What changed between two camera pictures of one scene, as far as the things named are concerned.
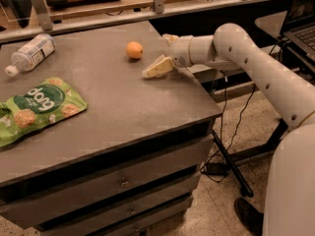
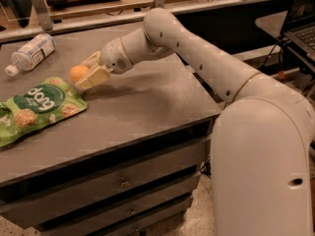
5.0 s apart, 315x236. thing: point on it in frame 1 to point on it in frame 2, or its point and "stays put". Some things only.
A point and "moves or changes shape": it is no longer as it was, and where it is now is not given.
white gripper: x=180 y=52 to x=114 y=55
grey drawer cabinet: x=127 y=164 stays put
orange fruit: x=134 y=49 moves or changes shape
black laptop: x=299 y=29 stays put
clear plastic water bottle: x=31 y=54 stays put
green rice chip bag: x=37 y=106 stays put
